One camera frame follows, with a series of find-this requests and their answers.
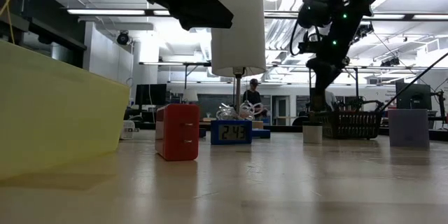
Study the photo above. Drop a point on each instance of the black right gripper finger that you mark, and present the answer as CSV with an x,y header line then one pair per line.
x,y
320,96

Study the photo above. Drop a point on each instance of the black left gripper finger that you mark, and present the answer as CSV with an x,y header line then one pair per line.
x,y
203,14

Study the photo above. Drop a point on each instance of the blue digital clock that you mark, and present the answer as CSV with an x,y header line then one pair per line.
x,y
231,132

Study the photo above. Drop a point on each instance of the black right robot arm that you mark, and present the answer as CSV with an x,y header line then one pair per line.
x,y
350,7

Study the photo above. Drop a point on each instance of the black background robot arm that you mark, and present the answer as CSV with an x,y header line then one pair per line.
x,y
371,102

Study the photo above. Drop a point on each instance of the person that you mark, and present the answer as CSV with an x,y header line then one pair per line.
x,y
330,99
252,96

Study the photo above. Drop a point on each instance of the long ceiling light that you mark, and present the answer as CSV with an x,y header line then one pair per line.
x,y
430,17
161,12
105,12
385,17

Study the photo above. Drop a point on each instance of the white shade wooden table lamp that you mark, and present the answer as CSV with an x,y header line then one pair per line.
x,y
238,26

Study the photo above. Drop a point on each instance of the small black ball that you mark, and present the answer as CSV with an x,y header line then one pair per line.
x,y
312,134

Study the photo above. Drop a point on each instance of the black mesh basket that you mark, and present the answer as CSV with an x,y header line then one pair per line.
x,y
350,126

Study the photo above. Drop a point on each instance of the black round spotlight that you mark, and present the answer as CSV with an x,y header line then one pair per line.
x,y
123,38

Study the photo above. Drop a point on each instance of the black ceiling track light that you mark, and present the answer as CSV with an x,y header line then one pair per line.
x,y
390,62

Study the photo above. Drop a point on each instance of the small white background lamp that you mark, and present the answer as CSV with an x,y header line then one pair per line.
x,y
190,95

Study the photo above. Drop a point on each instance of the black computer monitor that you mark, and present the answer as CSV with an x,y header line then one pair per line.
x,y
413,94
150,94

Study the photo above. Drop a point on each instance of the black equipment stand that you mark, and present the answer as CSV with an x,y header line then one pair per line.
x,y
441,108

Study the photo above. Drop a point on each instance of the yellow plastic tray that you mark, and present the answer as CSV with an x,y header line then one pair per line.
x,y
52,112

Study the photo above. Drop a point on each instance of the silver ventilation duct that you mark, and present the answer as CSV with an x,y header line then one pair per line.
x,y
280,35

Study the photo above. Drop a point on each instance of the light blue wall charger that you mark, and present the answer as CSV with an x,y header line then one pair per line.
x,y
409,129

